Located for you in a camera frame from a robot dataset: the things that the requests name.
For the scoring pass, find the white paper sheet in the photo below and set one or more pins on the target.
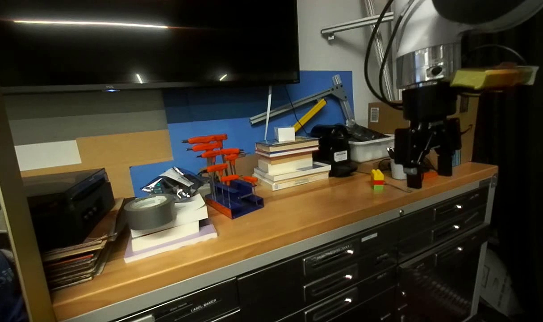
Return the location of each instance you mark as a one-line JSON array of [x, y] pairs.
[[47, 154]]

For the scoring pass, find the black labelled drawer unit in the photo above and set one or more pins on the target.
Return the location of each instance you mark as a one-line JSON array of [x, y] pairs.
[[188, 304]]

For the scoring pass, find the wooden shelf post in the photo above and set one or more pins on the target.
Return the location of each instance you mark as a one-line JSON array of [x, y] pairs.
[[15, 225]]

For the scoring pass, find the metal wall rail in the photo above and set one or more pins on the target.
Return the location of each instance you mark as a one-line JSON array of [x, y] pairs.
[[354, 25]]

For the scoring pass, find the colourful toy brick stack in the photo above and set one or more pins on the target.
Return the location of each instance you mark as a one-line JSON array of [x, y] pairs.
[[377, 179]]

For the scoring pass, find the thin white hanging rod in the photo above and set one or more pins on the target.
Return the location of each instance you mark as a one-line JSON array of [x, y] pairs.
[[268, 112]]

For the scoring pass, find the large black wall monitor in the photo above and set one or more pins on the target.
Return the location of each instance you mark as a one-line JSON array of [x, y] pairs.
[[140, 41]]

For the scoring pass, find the wide black tool drawer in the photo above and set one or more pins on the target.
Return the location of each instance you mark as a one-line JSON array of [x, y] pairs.
[[331, 252]]

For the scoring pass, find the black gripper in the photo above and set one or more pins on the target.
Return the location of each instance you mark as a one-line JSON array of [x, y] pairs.
[[429, 107]]

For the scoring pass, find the small white box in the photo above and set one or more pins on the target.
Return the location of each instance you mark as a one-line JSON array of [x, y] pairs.
[[284, 134]]

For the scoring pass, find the crumpled plastic packaging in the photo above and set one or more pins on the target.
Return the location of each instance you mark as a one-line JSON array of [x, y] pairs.
[[174, 180]]

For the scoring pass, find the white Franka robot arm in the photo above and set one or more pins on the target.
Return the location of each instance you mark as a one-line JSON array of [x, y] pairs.
[[438, 35]]

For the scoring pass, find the lavender foam sheet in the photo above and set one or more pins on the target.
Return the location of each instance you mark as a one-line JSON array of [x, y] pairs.
[[165, 248]]

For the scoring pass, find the black multi-drawer cabinet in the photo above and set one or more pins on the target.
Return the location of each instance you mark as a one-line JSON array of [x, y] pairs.
[[451, 238]]

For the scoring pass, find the orange clamp rack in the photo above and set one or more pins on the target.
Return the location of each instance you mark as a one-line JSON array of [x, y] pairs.
[[224, 179]]

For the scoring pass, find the black label printer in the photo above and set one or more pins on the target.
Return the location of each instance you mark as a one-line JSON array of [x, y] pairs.
[[333, 148]]

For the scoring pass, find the black boxy electronic device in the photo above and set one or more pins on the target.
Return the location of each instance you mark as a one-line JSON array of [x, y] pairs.
[[68, 205]]

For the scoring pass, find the yellow-tinted wrist camera bar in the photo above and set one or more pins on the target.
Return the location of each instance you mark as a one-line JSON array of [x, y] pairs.
[[492, 77]]

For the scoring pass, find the yellow spirit level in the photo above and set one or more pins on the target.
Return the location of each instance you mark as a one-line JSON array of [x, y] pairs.
[[309, 114]]

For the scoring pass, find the grey duct tape roll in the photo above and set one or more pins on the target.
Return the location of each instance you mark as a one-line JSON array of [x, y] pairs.
[[147, 213]]

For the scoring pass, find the stack of books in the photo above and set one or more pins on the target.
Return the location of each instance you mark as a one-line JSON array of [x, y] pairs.
[[290, 162]]

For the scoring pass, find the cork wall panel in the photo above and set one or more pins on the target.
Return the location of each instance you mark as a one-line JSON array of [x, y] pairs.
[[122, 157]]

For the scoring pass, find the white plastic tub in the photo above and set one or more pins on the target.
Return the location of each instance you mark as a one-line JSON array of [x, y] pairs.
[[370, 145]]

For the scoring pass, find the blue wall board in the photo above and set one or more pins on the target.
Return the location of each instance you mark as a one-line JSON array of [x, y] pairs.
[[224, 112]]

